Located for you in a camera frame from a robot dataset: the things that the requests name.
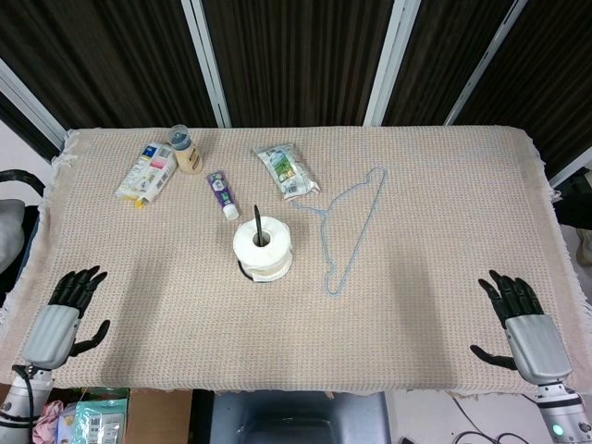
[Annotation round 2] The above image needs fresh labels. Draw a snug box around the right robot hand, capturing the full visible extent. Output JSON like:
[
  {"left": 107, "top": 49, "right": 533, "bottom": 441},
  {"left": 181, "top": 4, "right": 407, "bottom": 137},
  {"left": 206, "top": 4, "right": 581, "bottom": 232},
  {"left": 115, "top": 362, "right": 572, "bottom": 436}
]
[{"left": 470, "top": 269, "right": 573, "bottom": 385}]

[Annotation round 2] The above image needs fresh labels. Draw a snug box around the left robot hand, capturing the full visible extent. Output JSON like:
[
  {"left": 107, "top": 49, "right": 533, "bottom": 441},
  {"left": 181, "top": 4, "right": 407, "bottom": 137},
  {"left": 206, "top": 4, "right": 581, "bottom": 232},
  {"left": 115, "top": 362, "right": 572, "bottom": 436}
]
[{"left": 21, "top": 265, "right": 112, "bottom": 370}]

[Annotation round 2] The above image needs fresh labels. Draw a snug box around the white toilet paper roll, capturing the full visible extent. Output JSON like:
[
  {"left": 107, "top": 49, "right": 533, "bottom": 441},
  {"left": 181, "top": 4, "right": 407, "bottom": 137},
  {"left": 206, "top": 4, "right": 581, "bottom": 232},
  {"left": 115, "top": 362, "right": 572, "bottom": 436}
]
[{"left": 232, "top": 217, "right": 294, "bottom": 282}]

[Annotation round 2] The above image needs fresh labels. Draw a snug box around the black paper roll holder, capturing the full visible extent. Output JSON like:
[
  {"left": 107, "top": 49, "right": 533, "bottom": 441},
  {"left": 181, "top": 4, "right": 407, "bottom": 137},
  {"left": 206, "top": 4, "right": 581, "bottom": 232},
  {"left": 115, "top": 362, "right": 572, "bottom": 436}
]
[{"left": 236, "top": 204, "right": 274, "bottom": 283}]

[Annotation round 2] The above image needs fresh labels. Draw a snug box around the pink cloth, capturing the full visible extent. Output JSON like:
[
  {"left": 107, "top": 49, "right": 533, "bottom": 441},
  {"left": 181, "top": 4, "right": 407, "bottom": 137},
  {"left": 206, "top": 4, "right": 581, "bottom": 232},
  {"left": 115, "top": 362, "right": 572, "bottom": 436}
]
[{"left": 31, "top": 400, "right": 65, "bottom": 444}]

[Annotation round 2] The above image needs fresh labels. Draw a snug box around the teal printed packet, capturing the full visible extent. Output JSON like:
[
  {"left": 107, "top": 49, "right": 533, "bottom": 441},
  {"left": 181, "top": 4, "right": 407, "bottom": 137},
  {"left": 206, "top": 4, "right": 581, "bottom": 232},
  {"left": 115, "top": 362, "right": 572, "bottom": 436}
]
[{"left": 58, "top": 398, "right": 130, "bottom": 444}]

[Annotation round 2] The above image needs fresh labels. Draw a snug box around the grey black chair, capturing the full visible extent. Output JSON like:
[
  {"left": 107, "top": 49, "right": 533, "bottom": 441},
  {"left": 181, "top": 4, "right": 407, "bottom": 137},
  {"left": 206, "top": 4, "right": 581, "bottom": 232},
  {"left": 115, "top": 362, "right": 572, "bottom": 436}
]
[{"left": 0, "top": 168, "right": 47, "bottom": 309}]

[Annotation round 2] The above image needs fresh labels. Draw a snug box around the beige woven tablecloth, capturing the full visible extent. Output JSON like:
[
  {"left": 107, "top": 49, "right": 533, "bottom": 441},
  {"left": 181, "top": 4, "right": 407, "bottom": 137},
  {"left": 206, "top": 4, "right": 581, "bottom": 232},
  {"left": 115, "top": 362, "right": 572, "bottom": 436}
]
[{"left": 0, "top": 125, "right": 592, "bottom": 400}]

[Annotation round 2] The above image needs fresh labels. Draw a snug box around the brown cardboard box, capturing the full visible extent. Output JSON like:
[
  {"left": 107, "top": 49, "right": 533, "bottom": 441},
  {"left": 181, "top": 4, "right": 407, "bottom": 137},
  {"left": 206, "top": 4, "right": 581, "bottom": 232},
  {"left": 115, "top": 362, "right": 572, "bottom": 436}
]
[{"left": 45, "top": 387, "right": 193, "bottom": 444}]

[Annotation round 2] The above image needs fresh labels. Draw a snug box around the colourful flat packet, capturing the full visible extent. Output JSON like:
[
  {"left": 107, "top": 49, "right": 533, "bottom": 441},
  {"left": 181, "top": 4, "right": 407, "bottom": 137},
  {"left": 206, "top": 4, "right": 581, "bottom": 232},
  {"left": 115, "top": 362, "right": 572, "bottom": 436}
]
[{"left": 114, "top": 142, "right": 179, "bottom": 208}]

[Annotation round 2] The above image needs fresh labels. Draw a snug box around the purple toothpaste tube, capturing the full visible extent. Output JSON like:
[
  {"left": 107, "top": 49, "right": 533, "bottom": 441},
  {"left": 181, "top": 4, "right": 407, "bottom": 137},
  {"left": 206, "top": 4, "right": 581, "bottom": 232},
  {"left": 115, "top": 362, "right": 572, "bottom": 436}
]
[{"left": 205, "top": 171, "right": 241, "bottom": 220}]

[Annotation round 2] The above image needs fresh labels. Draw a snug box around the beige bottle with grey cap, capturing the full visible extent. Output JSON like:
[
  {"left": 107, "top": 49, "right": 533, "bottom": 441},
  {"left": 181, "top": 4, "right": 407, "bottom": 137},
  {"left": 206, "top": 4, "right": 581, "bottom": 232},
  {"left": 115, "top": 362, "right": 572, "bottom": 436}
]
[{"left": 169, "top": 124, "right": 204, "bottom": 176}]

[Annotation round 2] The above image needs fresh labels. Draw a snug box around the black chair seat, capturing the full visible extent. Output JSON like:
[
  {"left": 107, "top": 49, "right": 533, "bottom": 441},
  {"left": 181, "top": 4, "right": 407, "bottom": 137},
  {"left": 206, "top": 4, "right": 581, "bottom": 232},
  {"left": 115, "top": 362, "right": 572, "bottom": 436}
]
[{"left": 210, "top": 390, "right": 393, "bottom": 444}]

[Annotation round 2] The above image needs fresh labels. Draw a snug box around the green white snack packet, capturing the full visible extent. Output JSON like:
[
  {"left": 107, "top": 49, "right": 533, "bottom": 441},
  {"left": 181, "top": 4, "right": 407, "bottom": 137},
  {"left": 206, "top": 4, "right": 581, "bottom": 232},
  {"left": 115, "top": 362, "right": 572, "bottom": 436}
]
[{"left": 252, "top": 142, "right": 322, "bottom": 202}]

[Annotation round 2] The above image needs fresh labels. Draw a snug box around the black floor cable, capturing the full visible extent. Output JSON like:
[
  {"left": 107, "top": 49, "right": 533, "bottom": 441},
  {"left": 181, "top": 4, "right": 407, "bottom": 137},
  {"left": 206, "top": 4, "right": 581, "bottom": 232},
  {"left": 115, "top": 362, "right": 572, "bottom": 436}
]
[{"left": 450, "top": 395, "right": 556, "bottom": 444}]

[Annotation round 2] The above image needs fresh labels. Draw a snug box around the dark equipment with cables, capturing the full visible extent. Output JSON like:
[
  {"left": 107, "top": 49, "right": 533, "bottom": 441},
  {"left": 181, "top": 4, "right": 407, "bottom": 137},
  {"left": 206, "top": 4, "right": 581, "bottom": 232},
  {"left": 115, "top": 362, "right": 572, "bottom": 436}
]
[{"left": 552, "top": 166, "right": 592, "bottom": 267}]

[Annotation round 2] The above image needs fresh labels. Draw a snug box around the light blue wire hanger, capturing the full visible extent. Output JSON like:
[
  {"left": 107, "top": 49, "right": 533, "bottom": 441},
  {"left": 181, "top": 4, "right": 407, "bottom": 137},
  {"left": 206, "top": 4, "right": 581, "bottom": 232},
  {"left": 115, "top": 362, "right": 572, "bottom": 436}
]
[{"left": 291, "top": 166, "right": 388, "bottom": 297}]

